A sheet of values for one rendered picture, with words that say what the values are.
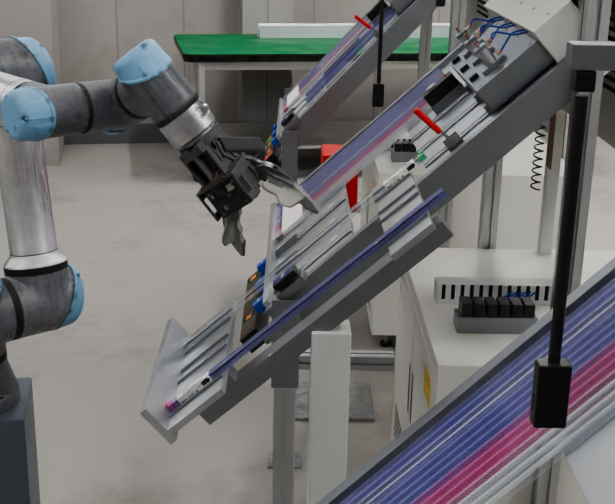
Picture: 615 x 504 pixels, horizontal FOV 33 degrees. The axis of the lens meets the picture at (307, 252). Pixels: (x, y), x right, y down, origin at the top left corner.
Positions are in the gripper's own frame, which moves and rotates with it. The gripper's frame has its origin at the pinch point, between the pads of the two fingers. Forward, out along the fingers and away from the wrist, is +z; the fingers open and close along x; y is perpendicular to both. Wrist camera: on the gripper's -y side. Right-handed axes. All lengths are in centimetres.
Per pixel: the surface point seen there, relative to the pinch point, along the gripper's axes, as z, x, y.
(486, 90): 7.4, 28.6, -37.4
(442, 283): 44, -7, -54
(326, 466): 32.9, -12.4, 13.1
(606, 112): 29, 40, -59
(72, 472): 44, -122, -52
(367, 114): 105, -161, -477
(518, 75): 9, 34, -39
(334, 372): 20.5, -2.5, 9.7
